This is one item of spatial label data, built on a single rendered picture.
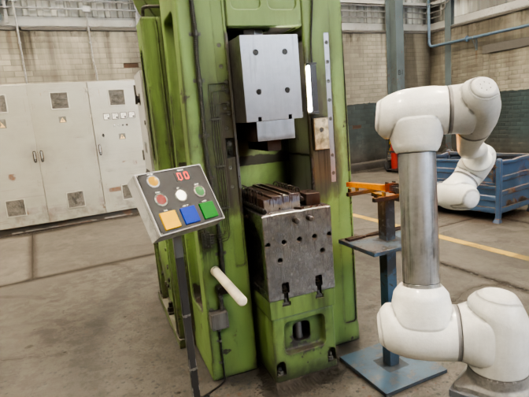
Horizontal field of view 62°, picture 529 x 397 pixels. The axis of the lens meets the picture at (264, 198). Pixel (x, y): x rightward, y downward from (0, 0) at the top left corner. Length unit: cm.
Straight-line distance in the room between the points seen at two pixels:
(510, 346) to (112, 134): 655
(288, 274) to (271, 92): 91
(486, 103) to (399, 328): 63
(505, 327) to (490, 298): 8
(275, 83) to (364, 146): 806
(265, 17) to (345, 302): 166
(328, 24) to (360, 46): 772
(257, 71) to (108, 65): 594
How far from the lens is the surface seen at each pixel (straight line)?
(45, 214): 727
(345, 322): 281
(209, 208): 196
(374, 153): 1040
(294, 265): 228
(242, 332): 253
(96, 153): 725
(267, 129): 218
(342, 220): 260
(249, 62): 218
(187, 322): 216
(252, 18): 237
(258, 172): 269
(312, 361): 255
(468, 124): 131
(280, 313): 234
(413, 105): 127
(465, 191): 175
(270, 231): 218
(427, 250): 130
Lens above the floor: 139
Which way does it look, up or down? 11 degrees down
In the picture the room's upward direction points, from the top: 5 degrees counter-clockwise
